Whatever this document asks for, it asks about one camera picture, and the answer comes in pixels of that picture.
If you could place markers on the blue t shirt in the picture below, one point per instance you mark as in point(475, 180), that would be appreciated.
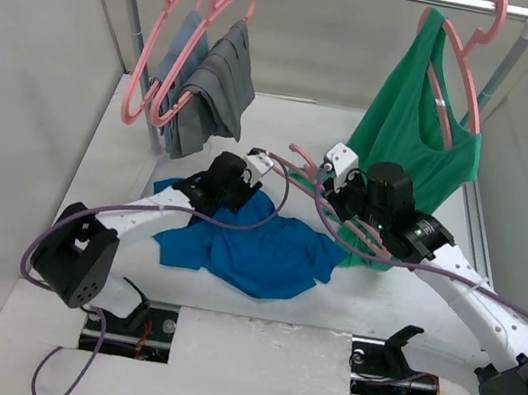
point(278, 260)

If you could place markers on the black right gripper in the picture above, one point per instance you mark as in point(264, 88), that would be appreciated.
point(352, 179)

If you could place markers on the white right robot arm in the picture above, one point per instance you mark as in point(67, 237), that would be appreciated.
point(500, 327)

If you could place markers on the green tank top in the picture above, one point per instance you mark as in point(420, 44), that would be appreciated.
point(406, 164)

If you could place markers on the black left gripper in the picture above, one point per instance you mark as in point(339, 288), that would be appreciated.
point(245, 189)

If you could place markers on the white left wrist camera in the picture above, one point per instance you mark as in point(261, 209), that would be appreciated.
point(258, 164)

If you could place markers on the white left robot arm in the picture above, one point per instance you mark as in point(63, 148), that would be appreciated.
point(75, 260)

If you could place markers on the aluminium rail right side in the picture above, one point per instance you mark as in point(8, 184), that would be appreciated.
point(477, 235)

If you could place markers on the pink hanger far left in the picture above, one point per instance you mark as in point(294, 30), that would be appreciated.
point(127, 116)

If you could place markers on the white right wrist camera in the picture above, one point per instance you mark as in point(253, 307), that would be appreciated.
point(342, 159)

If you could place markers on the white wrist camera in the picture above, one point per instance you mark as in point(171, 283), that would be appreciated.
point(258, 164)
point(342, 159)

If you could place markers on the pink plastic hanger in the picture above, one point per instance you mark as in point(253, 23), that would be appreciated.
point(305, 178)

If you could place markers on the pink hanger with green top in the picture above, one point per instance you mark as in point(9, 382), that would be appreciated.
point(463, 68)

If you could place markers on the pink hanger with grey skirt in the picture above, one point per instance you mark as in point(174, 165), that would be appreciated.
point(170, 97)

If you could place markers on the grey pleated skirt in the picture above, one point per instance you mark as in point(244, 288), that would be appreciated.
point(221, 89)

